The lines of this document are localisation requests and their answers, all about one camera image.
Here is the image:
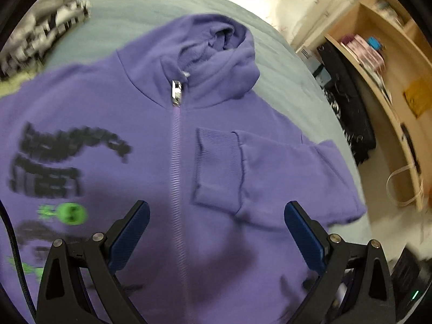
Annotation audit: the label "black white patterned folded garment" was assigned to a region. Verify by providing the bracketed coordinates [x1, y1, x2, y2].
[1, 0, 91, 80]

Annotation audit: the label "wooden shelf unit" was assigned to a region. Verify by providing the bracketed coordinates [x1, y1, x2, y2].
[293, 0, 432, 211]

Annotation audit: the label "purple zip hoodie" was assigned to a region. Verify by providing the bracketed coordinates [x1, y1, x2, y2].
[0, 13, 369, 324]

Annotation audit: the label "pink boxes on shelf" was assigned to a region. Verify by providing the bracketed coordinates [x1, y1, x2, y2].
[340, 34, 385, 73]

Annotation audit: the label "black clothes pile by shelf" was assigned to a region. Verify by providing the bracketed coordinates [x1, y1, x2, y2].
[317, 42, 376, 165]

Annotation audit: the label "grey-blue bed blanket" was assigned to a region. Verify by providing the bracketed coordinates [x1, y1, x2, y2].
[0, 0, 374, 324]

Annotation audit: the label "black cable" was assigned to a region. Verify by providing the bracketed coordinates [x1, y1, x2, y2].
[0, 199, 38, 318]

